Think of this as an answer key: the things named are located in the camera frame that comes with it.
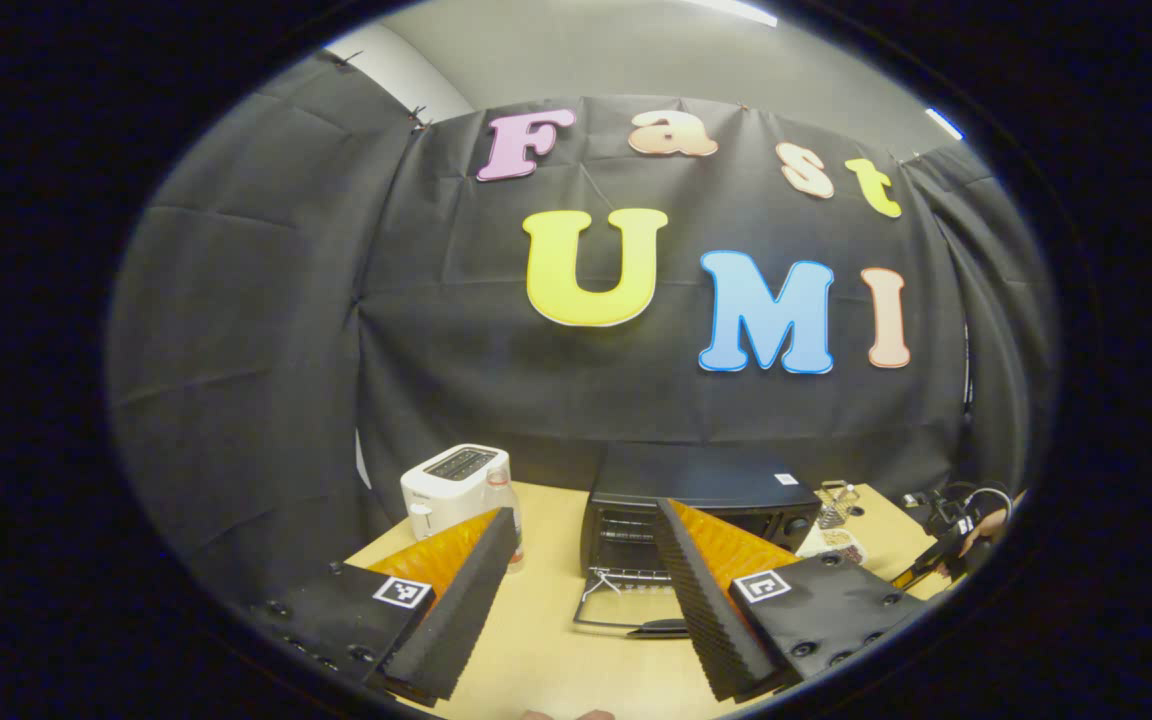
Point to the black electric oven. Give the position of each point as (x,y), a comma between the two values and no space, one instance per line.
(696,475)

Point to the small ceiling light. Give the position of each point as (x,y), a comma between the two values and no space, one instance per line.
(944,123)

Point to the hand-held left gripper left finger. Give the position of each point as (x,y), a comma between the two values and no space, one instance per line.
(451,620)

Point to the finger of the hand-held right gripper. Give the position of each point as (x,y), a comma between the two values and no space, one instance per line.
(926,565)

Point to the white toaster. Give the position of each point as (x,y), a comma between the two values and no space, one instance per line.
(446,485)

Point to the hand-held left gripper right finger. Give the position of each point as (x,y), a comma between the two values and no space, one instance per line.
(711,620)

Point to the white divided dish of beans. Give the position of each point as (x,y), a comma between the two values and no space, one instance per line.
(836,545)

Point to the large ceiling light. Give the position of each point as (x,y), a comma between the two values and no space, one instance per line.
(741,10)

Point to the clear plastic bottle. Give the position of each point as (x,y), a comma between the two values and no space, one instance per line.
(508,520)

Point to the metal oven rack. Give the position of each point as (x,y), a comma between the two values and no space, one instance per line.
(631,545)

